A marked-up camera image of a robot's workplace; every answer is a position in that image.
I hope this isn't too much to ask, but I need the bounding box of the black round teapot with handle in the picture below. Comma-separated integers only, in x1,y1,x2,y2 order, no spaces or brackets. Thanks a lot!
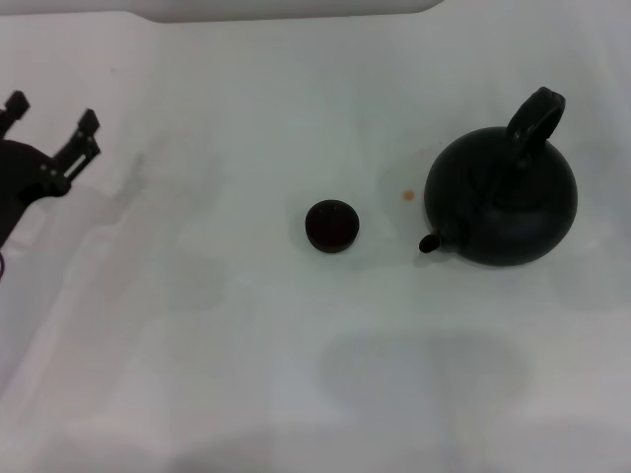
418,86,579,269

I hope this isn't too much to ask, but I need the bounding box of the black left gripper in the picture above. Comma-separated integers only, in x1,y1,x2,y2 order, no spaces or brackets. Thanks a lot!
0,90,103,250

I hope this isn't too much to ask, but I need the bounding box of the small dark brown teacup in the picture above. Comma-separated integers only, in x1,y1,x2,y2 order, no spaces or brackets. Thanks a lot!
305,198,361,255

